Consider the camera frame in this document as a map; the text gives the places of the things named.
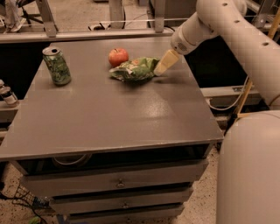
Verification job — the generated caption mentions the middle drawer front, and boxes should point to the middle drawer front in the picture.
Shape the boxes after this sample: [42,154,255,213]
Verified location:
[50,185,193,214]

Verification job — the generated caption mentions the grey drawer cabinet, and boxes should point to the grey drawer cabinet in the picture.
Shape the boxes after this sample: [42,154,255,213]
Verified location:
[0,36,224,224]

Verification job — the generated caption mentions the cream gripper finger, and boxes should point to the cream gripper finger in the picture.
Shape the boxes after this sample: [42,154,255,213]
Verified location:
[154,49,179,76]

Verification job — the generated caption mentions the red apple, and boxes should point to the red apple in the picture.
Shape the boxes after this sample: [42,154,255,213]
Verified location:
[108,48,129,67]

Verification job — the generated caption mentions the small bottle at left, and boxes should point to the small bottle at left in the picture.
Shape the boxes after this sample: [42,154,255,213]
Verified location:
[0,80,19,107]

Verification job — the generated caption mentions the bottom drawer front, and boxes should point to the bottom drawer front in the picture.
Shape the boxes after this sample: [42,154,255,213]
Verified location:
[68,203,184,224]

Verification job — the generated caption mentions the top drawer front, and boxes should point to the top drawer front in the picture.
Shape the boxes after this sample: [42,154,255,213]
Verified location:
[21,159,208,198]

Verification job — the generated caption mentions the green soda can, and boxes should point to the green soda can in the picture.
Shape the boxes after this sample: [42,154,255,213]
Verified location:
[42,46,72,86]

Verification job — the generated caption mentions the green jalapeno chip bag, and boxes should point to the green jalapeno chip bag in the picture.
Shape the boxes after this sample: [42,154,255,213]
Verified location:
[108,57,159,81]

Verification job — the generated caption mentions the white cable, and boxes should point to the white cable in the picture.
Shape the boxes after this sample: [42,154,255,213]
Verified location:
[207,75,250,112]

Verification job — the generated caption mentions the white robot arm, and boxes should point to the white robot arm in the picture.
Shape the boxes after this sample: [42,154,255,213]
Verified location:
[155,0,280,224]

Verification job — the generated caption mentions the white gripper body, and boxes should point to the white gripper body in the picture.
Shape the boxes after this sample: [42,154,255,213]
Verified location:
[171,13,218,55]

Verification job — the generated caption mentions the yellow metal frame cart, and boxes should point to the yellow metal frame cart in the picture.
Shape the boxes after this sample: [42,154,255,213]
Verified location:
[231,8,280,123]

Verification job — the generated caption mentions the drawer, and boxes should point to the drawer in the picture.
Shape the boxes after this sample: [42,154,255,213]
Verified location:
[68,203,184,224]
[50,185,193,214]
[21,159,208,198]

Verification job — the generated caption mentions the metal railing frame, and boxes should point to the metal railing frame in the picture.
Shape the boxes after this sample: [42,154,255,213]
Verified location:
[0,0,275,46]

